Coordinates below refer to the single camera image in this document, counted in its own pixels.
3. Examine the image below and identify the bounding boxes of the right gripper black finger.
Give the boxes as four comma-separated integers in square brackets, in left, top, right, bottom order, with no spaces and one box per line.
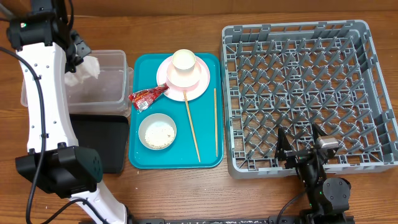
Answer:
[274,127,292,161]
[312,123,327,143]

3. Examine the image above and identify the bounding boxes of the white napkin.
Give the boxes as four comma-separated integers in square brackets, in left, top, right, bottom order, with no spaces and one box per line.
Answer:
[65,56,100,86]

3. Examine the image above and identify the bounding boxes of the red snack wrapper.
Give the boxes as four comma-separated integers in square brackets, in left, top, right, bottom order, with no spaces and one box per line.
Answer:
[128,83,169,112]

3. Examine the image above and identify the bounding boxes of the grey bowl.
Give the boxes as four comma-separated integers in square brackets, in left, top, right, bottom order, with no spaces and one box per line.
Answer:
[138,113,177,151]

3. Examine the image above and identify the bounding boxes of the pile of rice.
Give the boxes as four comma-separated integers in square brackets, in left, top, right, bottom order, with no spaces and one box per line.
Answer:
[144,124,175,149]

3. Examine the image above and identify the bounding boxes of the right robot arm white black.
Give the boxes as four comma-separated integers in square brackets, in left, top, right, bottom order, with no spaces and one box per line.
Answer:
[274,123,355,224]

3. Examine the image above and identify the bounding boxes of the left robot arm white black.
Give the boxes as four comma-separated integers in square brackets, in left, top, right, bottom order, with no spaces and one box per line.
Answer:
[6,0,134,223]

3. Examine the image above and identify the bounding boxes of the clear plastic waste bin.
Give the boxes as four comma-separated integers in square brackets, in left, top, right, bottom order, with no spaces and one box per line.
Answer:
[20,49,134,118]

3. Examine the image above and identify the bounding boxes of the grey dishwasher rack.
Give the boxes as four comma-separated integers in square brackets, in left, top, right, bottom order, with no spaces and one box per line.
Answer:
[220,20,397,179]

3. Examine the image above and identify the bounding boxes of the teal serving tray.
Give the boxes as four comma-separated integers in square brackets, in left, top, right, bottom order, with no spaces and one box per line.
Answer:
[128,53,224,169]

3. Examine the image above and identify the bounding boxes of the black plastic tray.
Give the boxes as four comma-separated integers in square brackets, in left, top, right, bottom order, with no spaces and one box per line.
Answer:
[70,114,129,174]

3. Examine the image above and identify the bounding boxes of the large pink plate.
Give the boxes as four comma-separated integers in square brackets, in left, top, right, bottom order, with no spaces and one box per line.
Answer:
[156,56,210,101]

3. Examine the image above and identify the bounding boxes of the small pink saucer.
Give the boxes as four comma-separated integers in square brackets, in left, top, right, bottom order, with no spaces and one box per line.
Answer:
[167,62,201,88]

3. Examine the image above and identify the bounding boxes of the white cup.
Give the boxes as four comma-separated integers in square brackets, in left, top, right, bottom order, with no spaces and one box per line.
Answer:
[172,49,197,76]

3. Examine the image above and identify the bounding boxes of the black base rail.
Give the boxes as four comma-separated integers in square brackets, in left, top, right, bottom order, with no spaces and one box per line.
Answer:
[133,215,355,224]

